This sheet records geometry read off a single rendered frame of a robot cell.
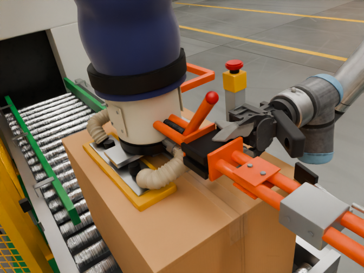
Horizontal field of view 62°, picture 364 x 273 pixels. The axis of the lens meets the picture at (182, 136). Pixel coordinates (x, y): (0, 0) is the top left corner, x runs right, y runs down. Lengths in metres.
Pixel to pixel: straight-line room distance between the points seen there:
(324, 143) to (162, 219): 0.42
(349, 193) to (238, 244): 1.58
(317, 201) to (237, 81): 0.81
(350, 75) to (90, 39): 0.62
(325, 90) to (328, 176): 1.59
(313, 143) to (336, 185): 1.47
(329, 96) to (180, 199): 0.40
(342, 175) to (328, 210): 1.88
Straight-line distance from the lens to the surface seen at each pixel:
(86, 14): 0.64
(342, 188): 2.24
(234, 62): 1.22
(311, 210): 0.46
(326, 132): 0.79
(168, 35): 0.64
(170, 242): 0.60
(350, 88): 0.88
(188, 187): 0.70
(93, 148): 0.87
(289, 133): 0.59
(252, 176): 0.50
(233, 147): 0.56
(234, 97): 1.23
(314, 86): 0.74
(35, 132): 2.19
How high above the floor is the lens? 1.44
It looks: 32 degrees down
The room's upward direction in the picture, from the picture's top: 8 degrees counter-clockwise
